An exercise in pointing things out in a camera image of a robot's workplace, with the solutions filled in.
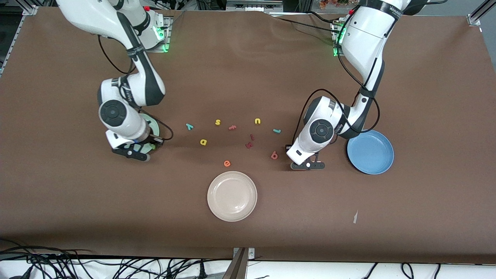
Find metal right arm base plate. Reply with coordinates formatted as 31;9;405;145
147;16;172;53

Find grey metal box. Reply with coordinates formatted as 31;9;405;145
226;0;284;12

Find orange artificial flowers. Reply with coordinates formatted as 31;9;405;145
319;0;359;9

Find grey camera pole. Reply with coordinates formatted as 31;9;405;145
222;248;248;279

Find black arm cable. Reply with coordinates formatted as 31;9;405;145
98;33;174;142
293;23;381;145

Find beige plate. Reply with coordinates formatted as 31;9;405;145
207;171;258;222

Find green plate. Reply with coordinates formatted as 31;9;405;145
138;113;160;155

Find aluminium frame rail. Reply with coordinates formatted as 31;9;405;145
467;0;496;27
0;5;38;76

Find black cable on table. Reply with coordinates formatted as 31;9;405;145
269;12;341;35

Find silver metal bracket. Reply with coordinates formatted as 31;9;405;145
232;247;256;260

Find blue plate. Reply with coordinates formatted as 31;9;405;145
347;129;394;175

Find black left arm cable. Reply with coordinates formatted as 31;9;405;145
293;23;381;145

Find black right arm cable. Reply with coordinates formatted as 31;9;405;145
98;33;174;142

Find black cable bundle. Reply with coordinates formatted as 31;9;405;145
0;238;233;279

